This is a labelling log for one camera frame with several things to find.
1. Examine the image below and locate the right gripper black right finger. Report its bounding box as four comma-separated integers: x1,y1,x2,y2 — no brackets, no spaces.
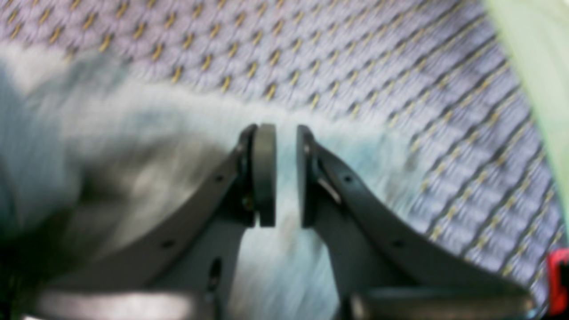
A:
297,125,538,320

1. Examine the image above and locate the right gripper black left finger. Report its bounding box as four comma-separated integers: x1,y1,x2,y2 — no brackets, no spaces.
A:
27,124,277,320

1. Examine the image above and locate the grey T-shirt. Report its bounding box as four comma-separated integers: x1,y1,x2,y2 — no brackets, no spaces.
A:
1,43,425,320

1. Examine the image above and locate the red black table clamp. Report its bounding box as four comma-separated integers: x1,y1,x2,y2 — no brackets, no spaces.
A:
543,248,569,320

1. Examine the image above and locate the patterned fan-print tablecloth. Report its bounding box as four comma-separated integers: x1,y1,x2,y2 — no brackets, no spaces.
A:
1,0,565,308

